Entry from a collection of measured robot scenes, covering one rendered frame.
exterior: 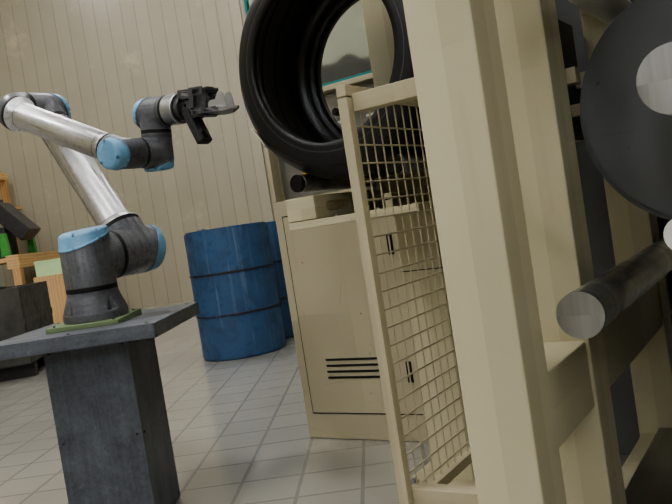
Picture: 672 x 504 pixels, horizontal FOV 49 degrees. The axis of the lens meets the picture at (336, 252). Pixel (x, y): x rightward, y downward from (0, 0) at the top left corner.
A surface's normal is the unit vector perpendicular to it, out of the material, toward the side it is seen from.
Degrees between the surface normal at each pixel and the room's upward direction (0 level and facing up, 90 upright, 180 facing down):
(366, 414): 90
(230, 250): 90
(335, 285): 90
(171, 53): 90
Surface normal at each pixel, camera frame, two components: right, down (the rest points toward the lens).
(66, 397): -0.04, 0.04
